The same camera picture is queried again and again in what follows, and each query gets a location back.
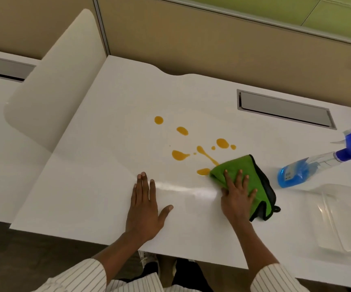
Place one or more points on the person's right hand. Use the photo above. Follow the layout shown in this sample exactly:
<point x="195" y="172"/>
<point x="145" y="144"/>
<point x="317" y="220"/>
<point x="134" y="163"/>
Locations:
<point x="236" y="206"/>

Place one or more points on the person's left hand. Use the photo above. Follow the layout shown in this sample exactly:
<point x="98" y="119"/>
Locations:
<point x="142" y="215"/>

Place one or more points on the person's right middle finger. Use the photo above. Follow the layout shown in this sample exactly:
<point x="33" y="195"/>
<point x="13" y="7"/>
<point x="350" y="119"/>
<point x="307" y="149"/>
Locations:
<point x="239" y="180"/>

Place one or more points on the person's right little finger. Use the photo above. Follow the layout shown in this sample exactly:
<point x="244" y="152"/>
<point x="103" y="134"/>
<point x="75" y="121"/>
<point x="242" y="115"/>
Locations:
<point x="252" y="196"/>

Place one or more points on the person's left middle finger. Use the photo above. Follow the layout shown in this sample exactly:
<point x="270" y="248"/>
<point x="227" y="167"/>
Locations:
<point x="146" y="188"/>

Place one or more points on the person's left little finger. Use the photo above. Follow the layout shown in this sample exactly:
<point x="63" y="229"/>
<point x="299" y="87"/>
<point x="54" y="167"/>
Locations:
<point x="134" y="195"/>

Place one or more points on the person's left thumb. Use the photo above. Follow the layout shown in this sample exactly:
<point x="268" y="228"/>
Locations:
<point x="166" y="212"/>

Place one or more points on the green microfiber cloth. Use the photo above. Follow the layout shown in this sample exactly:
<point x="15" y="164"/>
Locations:
<point x="239" y="164"/>

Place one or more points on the person's right forearm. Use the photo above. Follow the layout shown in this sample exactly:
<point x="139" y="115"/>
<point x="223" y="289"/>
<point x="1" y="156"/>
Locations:
<point x="254" y="246"/>

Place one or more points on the person's left forearm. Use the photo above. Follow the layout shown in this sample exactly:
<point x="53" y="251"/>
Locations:
<point x="117" y="255"/>

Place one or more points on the orange liquid spill spots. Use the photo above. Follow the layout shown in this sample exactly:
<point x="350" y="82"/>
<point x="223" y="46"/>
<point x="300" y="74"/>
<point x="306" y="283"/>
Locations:
<point x="222" y="143"/>

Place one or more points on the blue spray bottle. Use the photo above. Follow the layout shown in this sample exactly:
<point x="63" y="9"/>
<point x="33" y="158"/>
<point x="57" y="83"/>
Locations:
<point x="294" y="173"/>

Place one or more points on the white shoe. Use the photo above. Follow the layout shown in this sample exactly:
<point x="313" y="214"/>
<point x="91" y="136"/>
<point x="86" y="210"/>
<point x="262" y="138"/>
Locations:
<point x="147" y="260"/>

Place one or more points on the black trousers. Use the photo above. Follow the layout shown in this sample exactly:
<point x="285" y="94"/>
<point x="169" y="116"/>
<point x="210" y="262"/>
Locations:
<point x="187" y="276"/>

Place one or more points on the clear plastic container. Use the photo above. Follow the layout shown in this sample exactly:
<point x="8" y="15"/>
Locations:
<point x="339" y="218"/>

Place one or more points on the white striped shirt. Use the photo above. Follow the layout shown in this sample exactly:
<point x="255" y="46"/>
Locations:
<point x="81" y="278"/>

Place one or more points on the white desk divider panel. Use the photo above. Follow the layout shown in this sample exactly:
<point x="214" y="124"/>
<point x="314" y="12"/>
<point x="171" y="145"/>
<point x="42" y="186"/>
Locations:
<point x="56" y="85"/>

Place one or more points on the wide beige partition panel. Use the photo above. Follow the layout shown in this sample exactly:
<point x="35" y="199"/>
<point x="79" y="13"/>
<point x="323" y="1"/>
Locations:
<point x="224" y="42"/>

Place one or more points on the green glass partition pane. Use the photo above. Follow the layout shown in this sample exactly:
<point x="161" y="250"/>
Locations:
<point x="330" y="12"/>

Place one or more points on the narrow beige partition panel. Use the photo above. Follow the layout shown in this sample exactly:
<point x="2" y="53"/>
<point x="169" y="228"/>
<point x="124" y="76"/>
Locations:
<point x="35" y="21"/>

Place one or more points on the grey metal partition post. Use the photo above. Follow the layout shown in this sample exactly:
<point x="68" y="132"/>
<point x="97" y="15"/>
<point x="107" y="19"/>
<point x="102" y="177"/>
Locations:
<point x="101" y="24"/>

